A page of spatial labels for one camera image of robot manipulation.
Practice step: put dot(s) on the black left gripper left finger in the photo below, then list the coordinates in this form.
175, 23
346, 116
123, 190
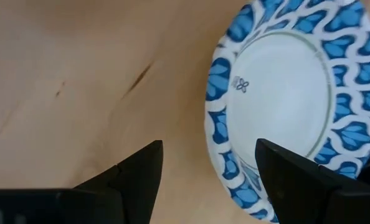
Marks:
138, 180

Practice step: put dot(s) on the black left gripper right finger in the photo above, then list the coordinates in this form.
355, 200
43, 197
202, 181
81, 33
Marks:
294, 186

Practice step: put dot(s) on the blue patterned paper bowl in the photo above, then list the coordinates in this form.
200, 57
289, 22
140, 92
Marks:
281, 93

